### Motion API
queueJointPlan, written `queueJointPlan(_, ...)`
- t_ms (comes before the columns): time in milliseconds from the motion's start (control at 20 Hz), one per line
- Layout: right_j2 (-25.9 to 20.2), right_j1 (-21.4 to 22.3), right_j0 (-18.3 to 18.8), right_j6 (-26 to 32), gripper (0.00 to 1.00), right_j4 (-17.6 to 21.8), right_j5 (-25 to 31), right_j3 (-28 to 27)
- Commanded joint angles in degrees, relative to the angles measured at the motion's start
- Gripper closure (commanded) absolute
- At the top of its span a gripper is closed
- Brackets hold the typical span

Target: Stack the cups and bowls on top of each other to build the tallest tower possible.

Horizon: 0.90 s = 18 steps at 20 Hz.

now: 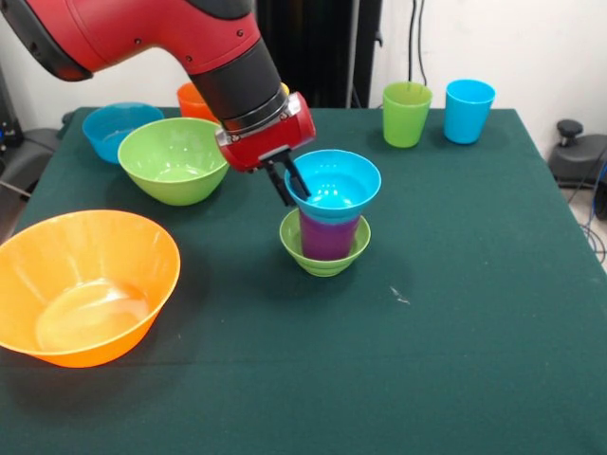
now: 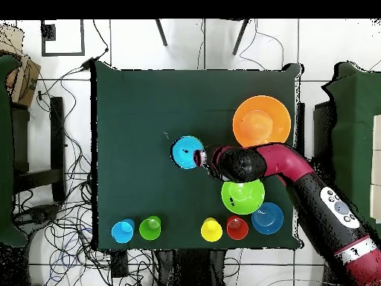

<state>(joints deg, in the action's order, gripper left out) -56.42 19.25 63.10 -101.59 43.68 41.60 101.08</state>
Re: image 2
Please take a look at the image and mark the small cyan bowl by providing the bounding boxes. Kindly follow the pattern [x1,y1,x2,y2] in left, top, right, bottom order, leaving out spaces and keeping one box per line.
[171,136,205,170]

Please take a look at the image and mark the large green bowl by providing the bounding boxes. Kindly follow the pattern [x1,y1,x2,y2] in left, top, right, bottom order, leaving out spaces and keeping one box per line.
[220,179,266,215]

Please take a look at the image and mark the green cup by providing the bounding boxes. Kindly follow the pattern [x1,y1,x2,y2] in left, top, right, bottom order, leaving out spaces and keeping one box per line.
[138,214,162,241]

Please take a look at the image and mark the dark green tablecloth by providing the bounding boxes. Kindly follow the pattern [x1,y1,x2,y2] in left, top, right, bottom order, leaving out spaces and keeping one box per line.
[90,60,304,251]

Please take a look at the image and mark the large orange bowl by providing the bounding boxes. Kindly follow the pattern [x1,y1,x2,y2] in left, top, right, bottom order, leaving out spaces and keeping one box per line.
[232,95,292,148]

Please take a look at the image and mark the yellow cup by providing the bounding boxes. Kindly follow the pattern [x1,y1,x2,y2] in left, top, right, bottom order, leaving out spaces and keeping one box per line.
[200,217,223,243]

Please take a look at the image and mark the red-orange cup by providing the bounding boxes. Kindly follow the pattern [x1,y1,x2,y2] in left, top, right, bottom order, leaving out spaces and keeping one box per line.
[225,214,250,241]

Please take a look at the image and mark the large blue bowl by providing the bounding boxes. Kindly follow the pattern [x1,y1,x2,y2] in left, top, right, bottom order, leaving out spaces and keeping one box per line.
[251,202,284,235]

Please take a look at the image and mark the blue cup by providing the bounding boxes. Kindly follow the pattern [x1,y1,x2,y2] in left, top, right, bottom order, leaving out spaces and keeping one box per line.
[110,218,135,244]

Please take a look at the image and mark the black stand leg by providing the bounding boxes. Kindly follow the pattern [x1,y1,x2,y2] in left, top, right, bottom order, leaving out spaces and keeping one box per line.
[231,19,251,56]
[154,19,168,47]

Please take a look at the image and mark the black power strip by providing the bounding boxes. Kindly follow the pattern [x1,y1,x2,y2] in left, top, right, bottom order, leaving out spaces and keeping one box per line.
[110,250,129,278]

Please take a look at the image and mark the black power adapter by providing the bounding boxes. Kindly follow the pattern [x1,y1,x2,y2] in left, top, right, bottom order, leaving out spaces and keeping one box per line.
[80,57,95,72]

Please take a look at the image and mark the green-clothed side table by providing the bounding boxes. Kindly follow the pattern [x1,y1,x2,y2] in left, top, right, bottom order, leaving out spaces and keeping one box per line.
[0,54,29,248]
[321,61,381,236]

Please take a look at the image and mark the grey base with black knob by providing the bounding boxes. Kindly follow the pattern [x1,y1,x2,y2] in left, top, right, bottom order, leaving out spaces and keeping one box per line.
[13,203,60,227]

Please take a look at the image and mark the white boxes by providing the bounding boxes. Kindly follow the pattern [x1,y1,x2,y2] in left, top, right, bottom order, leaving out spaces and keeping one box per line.
[369,114,381,224]

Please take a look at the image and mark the cardboard box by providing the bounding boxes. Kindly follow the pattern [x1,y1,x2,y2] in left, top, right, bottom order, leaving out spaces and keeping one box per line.
[0,23,42,108]

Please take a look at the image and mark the tangled black floor cables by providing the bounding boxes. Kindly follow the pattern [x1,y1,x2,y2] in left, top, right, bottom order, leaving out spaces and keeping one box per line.
[13,68,156,286]

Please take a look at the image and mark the black square floor frame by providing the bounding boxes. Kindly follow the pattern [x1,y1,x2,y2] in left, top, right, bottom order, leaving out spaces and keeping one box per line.
[40,19,86,57]

